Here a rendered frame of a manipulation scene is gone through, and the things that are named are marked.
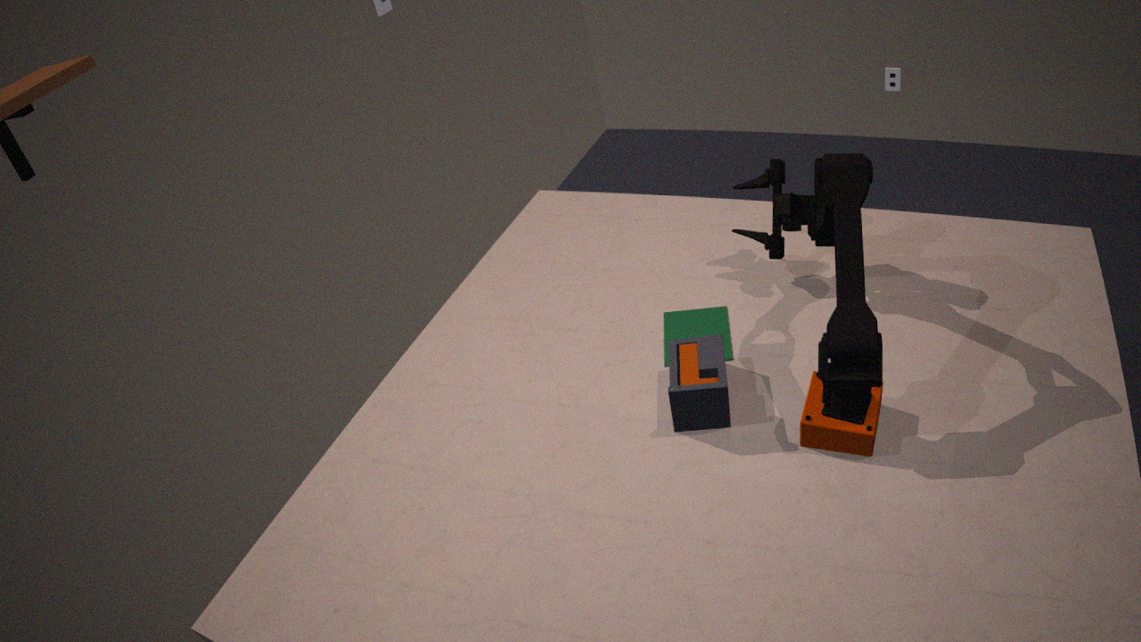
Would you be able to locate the orange l-shaped part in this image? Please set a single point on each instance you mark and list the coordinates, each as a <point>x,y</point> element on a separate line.
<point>689,373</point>

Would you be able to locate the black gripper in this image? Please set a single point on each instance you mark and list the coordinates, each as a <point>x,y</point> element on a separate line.
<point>774,176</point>

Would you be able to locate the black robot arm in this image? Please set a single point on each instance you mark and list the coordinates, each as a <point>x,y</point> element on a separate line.
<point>852,341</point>

